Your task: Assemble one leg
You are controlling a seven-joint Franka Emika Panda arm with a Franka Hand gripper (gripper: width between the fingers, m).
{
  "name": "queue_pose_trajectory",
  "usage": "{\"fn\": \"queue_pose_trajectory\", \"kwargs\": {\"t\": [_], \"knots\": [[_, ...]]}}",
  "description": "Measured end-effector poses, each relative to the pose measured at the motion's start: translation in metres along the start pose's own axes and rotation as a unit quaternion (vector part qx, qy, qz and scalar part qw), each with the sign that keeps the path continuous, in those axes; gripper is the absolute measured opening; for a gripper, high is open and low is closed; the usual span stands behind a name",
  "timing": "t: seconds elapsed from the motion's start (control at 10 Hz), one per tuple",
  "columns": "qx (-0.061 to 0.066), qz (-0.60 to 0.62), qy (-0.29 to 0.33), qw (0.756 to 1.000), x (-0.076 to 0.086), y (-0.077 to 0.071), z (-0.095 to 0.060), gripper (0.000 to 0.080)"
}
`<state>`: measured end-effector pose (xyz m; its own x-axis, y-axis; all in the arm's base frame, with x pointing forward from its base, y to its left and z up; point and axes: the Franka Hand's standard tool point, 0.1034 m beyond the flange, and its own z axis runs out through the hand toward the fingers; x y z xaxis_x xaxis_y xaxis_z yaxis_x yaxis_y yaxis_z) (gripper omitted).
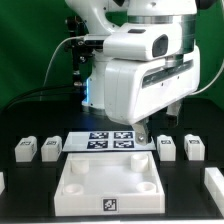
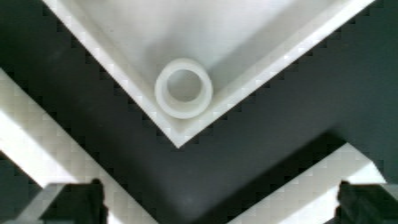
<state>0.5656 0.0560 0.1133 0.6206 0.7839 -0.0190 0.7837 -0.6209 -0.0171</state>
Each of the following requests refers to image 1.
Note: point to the white block left edge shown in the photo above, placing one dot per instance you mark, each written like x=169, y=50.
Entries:
x=2, y=183

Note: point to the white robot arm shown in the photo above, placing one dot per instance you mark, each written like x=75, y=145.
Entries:
x=104, y=17

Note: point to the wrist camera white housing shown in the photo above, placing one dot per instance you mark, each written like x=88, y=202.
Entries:
x=143, y=42

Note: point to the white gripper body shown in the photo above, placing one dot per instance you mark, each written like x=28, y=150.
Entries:
x=134, y=90

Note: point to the white sheet with markers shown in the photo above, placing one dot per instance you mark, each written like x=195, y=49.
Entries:
x=99, y=141

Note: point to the white square tabletop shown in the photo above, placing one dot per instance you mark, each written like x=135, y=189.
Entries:
x=109, y=184

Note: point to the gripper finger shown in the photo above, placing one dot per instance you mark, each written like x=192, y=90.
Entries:
x=172, y=113
x=141, y=132

